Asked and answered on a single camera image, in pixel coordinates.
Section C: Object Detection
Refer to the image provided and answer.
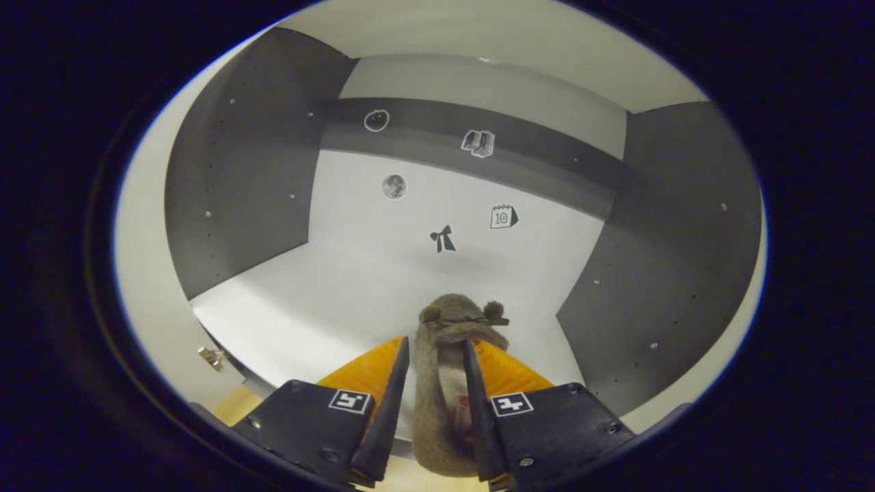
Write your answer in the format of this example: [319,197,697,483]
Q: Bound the brown fuzzy shoe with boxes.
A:
[412,294,510,478]

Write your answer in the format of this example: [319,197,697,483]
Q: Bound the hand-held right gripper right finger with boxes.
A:
[462,338,636,491]

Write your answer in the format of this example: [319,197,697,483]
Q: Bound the white shoe cabinet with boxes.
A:
[113,0,768,438]

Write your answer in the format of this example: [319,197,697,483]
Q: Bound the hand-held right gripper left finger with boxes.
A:
[232,335,411,487]

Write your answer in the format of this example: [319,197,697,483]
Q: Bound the white cabinet door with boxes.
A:
[113,34,247,411]
[619,225,768,435]

